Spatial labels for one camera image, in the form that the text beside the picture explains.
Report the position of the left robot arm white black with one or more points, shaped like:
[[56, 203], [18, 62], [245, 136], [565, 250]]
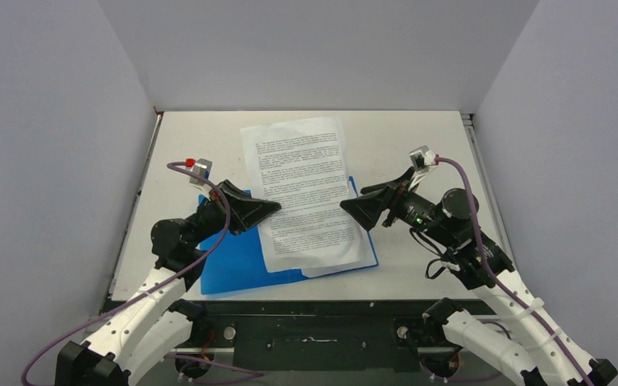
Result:
[[157, 318]]

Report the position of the aluminium frame rail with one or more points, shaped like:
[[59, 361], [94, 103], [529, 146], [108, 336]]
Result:
[[501, 213]]

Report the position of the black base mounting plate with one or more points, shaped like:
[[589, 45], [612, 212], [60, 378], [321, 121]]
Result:
[[317, 336]]

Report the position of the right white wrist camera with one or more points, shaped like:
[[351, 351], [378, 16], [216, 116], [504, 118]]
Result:
[[423, 161]]

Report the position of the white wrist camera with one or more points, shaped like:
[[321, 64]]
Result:
[[202, 168], [423, 161]]

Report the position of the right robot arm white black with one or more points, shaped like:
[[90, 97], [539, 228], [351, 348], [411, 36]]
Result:
[[449, 223]]

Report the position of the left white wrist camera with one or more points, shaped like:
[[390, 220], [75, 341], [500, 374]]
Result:
[[202, 168]]

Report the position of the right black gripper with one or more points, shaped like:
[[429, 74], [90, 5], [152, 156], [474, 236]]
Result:
[[392, 199]]

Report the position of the blue plastic folder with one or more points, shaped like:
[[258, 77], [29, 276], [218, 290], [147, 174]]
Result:
[[245, 261]]

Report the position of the printed text paper sheet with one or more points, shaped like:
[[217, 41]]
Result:
[[302, 166]]

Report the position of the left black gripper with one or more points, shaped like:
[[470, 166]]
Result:
[[246, 210]]

